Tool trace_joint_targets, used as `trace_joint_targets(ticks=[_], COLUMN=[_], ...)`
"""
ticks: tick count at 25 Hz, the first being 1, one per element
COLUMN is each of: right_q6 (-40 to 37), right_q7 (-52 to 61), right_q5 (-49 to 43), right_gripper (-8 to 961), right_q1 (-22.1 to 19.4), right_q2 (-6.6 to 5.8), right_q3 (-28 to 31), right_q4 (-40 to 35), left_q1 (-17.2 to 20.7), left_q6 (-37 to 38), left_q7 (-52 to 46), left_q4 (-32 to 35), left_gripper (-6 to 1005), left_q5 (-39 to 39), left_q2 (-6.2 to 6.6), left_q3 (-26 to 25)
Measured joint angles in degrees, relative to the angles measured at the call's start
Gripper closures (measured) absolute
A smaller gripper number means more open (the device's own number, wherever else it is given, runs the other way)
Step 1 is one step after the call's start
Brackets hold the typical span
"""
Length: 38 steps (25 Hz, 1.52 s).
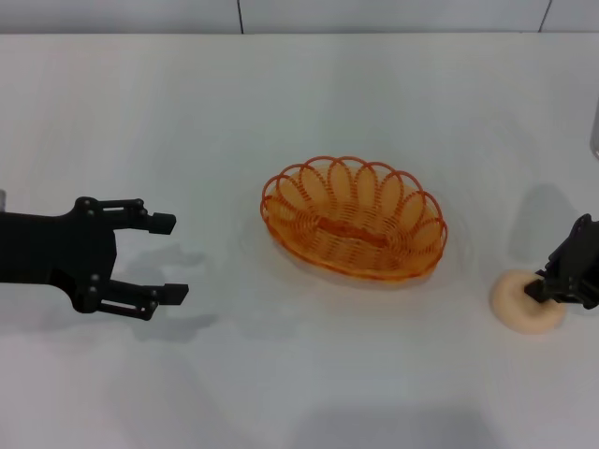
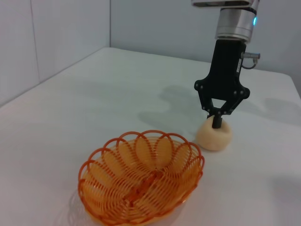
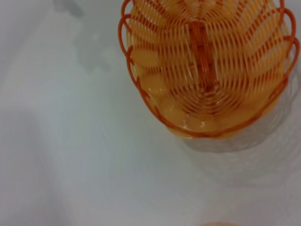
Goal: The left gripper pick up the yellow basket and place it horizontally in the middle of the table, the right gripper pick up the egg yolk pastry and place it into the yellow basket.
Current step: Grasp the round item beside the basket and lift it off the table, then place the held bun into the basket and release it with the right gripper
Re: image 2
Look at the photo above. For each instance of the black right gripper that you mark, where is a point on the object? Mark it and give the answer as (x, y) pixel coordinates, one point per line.
(223, 75)

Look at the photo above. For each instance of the round beige bread bun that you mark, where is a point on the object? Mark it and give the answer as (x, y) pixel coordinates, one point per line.
(214, 139)

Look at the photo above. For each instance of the orange woven plastic basket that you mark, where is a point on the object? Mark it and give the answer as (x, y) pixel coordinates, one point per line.
(141, 186)

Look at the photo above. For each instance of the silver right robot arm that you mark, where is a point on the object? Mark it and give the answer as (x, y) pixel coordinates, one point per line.
(235, 23)

